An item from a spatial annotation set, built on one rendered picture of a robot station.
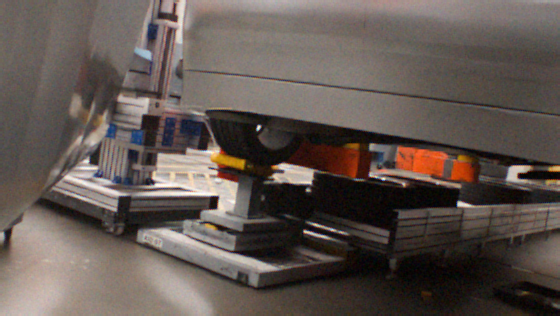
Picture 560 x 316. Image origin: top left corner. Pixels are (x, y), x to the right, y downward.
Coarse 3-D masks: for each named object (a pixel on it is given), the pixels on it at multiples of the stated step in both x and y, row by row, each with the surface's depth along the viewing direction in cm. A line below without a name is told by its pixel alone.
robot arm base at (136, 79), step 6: (132, 72) 357; (138, 72) 357; (144, 72) 359; (126, 78) 359; (132, 78) 356; (138, 78) 357; (144, 78) 359; (126, 84) 357; (132, 84) 356; (138, 84) 356; (144, 84) 358
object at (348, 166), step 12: (324, 144) 365; (300, 156) 374; (312, 156) 369; (324, 156) 364; (336, 156) 359; (348, 156) 355; (360, 156) 351; (312, 168) 369; (324, 168) 364; (336, 168) 359; (348, 168) 354; (360, 168) 354
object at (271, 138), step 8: (256, 136) 324; (264, 136) 360; (272, 136) 358; (280, 136) 356; (288, 136) 353; (296, 136) 352; (264, 144) 350; (272, 144) 350; (280, 144) 348; (288, 144) 347
